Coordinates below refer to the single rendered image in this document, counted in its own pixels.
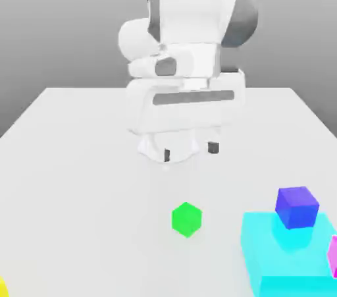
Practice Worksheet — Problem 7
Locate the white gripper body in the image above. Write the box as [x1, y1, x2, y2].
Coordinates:
[125, 68, 247, 136]

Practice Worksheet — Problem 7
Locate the small green cube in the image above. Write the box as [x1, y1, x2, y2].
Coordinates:
[171, 202, 203, 239]

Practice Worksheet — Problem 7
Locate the small blue cube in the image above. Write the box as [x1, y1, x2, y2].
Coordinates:
[274, 186, 321, 230]

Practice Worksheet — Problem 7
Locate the small pink cube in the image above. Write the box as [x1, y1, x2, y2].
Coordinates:
[326, 234, 337, 279]

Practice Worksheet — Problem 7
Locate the small yellow cube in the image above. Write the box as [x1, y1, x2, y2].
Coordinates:
[0, 275, 11, 297]

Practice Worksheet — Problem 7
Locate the large cyan box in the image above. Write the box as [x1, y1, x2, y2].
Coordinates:
[240, 211, 337, 297]

